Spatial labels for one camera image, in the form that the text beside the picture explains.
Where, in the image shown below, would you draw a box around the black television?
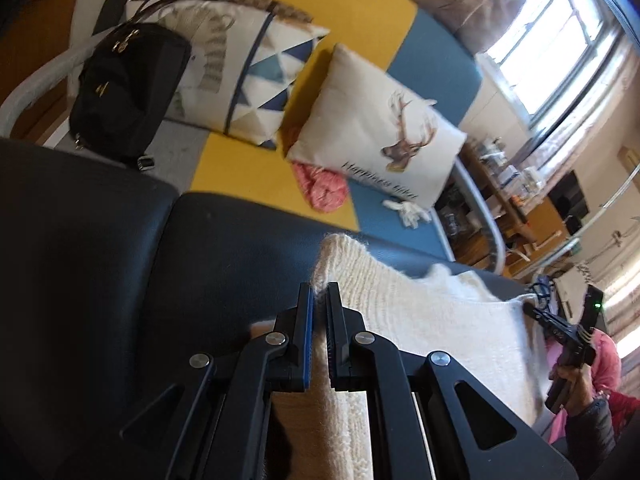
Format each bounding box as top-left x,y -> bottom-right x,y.
549,169 -> 592,222

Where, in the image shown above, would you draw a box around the person's right hand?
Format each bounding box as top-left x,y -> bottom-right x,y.
549,364 -> 599,417

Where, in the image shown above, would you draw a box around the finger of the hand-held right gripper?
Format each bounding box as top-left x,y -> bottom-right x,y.
522,304 -> 566,336

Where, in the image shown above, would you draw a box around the group of small containers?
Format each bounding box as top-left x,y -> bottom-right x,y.
474,136 -> 544,202

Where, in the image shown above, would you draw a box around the white gloves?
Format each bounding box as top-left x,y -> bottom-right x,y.
381,198 -> 436,228

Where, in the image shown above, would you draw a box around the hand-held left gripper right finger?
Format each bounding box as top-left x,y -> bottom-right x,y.
325,282 -> 581,480

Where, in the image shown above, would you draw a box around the window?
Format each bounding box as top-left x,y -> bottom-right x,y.
479,0 -> 617,127

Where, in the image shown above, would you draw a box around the cream knit sweater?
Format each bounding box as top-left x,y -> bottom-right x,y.
249,232 -> 549,480

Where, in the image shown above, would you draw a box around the deer print pillow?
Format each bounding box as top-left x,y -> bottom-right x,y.
285,42 -> 469,210

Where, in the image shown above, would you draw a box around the wooden side table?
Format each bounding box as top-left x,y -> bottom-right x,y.
449,144 -> 577,262

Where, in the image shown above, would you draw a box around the triangle pattern pillow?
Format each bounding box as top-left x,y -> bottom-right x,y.
124,0 -> 332,151

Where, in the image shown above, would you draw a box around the white metal rack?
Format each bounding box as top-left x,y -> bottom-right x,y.
596,159 -> 640,212

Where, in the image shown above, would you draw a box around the black handbag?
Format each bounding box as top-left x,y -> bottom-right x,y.
68,21 -> 193,174

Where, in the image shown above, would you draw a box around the pink knit cloth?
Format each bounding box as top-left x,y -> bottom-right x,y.
290,160 -> 350,215

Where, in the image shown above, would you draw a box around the red cloth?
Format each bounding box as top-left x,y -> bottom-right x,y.
594,389 -> 632,432

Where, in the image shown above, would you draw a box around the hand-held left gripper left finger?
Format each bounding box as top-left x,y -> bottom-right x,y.
55,282 -> 316,480

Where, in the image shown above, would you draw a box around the pink quilt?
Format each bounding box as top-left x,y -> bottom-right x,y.
541,331 -> 624,447

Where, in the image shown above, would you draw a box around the grey yellow blue sofa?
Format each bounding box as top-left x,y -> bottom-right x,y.
0,0 -> 507,277

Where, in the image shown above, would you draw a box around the person's right forearm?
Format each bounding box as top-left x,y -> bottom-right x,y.
565,394 -> 619,464

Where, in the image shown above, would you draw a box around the blue cable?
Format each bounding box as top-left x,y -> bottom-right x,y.
529,279 -> 557,307

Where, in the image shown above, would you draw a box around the sheer patterned curtain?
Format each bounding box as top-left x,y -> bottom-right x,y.
524,44 -> 632,177

